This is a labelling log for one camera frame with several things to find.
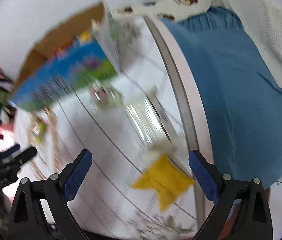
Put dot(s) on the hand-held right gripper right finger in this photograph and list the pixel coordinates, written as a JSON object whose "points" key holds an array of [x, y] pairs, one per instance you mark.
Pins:
{"points": [[204, 177]]}

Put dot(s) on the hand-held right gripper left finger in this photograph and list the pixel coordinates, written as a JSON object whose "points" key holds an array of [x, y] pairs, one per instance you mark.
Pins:
{"points": [[77, 177]]}

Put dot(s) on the blue bedsheet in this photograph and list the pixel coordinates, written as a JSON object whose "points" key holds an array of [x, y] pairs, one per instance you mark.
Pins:
{"points": [[230, 92]]}

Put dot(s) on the white diamond-pattern quilt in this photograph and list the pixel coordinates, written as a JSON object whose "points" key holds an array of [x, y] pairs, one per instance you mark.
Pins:
{"points": [[101, 155]]}

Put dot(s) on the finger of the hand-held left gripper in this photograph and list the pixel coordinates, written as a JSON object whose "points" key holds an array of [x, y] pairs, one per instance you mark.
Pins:
{"points": [[27, 155], [11, 151]]}

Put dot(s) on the white and green snack packet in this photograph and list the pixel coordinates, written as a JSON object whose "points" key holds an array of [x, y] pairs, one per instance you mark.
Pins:
{"points": [[103, 95]]}

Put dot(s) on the large yellow snack packet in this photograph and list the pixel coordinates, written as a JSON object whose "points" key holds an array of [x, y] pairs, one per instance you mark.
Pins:
{"points": [[84, 36]]}

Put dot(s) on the small yellow snack packet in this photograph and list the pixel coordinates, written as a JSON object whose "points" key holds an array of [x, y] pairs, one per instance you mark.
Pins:
{"points": [[166, 180]]}

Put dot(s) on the white bar snack packet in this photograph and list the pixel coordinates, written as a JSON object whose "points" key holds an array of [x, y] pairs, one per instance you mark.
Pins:
{"points": [[143, 120]]}

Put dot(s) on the colorful candy packet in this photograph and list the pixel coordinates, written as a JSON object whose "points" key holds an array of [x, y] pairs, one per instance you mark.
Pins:
{"points": [[39, 128]]}

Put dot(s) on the printed cardboard box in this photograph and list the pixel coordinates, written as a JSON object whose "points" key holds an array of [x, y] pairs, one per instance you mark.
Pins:
{"points": [[63, 75]]}

